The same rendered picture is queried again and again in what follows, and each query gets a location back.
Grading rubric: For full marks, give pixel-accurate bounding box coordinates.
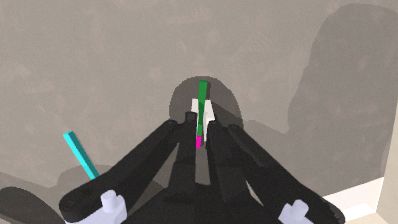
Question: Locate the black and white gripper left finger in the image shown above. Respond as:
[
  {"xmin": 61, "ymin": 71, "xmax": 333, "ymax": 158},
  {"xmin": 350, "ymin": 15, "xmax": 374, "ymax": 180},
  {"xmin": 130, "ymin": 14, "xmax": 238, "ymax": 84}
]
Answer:
[{"xmin": 59, "ymin": 99, "xmax": 199, "ymax": 224}]

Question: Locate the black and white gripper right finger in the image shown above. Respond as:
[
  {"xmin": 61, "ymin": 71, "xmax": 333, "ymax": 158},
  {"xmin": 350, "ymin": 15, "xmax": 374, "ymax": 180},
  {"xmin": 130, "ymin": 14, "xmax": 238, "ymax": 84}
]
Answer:
[{"xmin": 203, "ymin": 100, "xmax": 346, "ymax": 224}]

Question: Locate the magenta rod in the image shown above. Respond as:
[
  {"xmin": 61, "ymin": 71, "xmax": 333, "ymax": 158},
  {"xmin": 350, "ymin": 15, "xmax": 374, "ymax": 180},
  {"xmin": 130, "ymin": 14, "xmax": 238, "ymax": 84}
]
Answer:
[{"xmin": 196, "ymin": 135, "xmax": 201, "ymax": 148}]

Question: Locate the turquoise rod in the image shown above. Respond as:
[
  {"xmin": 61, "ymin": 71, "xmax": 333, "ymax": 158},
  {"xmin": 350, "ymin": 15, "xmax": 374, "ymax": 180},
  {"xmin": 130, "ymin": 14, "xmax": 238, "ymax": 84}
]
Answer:
[{"xmin": 63, "ymin": 131, "xmax": 100, "ymax": 180}]

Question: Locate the green rod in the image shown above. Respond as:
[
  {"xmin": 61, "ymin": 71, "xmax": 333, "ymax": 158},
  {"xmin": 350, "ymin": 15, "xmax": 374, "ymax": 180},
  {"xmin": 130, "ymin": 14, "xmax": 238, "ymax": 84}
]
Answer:
[{"xmin": 197, "ymin": 80, "xmax": 207, "ymax": 136}]

